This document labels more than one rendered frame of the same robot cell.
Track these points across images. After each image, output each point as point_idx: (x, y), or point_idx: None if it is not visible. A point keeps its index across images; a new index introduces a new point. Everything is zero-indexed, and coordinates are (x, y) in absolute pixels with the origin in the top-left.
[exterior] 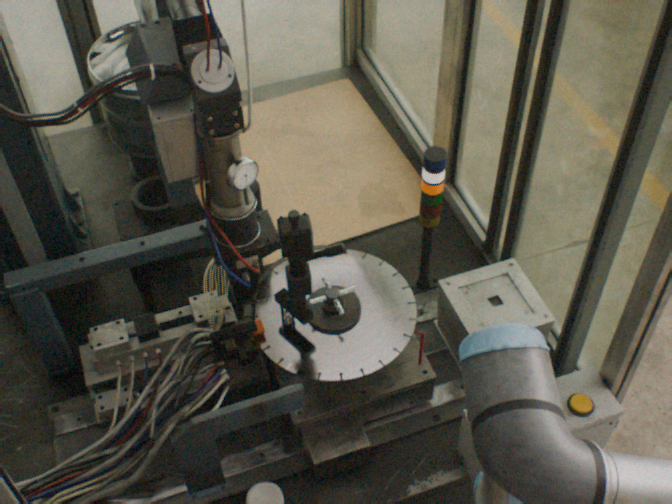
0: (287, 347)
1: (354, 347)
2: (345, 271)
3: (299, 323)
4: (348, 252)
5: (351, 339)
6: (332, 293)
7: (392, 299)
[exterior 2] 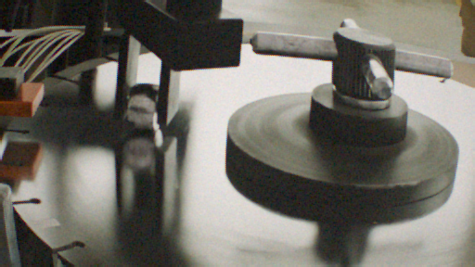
0: (78, 184)
1: (392, 254)
2: (432, 103)
3: (179, 151)
4: (450, 83)
5: (391, 232)
6: (364, 36)
7: None
